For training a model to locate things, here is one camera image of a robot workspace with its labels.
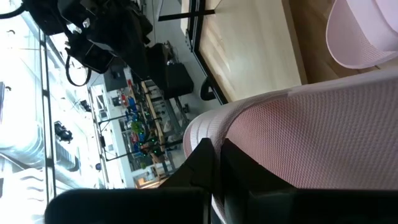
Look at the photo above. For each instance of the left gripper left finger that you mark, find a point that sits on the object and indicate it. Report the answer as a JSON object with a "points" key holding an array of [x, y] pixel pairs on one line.
{"points": [[192, 174]]}

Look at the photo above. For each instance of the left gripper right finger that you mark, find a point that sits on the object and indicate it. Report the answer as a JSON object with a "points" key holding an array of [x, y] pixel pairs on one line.
{"points": [[248, 186]]}

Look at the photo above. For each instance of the pink rubber slide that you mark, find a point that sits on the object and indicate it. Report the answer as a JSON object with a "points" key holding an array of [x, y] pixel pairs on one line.
{"points": [[311, 140], [357, 40]]}

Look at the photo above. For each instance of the wooden shelf with black frame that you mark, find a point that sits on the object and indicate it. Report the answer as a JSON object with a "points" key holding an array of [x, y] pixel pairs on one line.
{"points": [[255, 46]]}

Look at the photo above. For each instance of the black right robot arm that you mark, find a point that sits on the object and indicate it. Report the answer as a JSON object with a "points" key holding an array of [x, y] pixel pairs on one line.
{"points": [[118, 31]]}

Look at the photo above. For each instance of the wooden workbench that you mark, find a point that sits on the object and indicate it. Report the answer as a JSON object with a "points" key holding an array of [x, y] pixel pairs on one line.
{"points": [[154, 118]]}

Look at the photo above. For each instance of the black cabinet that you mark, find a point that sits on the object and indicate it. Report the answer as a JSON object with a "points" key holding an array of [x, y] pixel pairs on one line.
{"points": [[174, 81]]}

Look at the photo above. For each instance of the black ceiling spotlight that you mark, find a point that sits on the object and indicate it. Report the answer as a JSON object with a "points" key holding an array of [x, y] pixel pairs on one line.
{"points": [[63, 132]]}

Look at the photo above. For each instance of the black metal table frame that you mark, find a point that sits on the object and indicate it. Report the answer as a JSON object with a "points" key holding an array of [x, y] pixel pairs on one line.
{"points": [[193, 40]]}

